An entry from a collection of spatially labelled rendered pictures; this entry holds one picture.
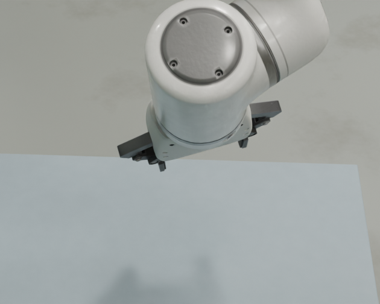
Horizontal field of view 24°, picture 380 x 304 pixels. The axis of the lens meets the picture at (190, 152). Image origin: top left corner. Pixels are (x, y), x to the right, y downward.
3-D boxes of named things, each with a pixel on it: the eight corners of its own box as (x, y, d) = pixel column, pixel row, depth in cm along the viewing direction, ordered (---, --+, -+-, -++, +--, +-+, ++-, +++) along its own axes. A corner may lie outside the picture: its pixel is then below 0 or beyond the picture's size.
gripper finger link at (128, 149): (188, 117, 85) (192, 129, 91) (112, 140, 85) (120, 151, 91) (192, 128, 85) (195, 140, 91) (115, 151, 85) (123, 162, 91)
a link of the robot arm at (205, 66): (221, 29, 79) (134, 83, 78) (227, -33, 66) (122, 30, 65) (274, 105, 77) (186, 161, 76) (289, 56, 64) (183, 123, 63)
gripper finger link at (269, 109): (283, 91, 86) (274, 107, 92) (207, 111, 85) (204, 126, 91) (286, 102, 86) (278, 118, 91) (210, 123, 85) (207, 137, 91)
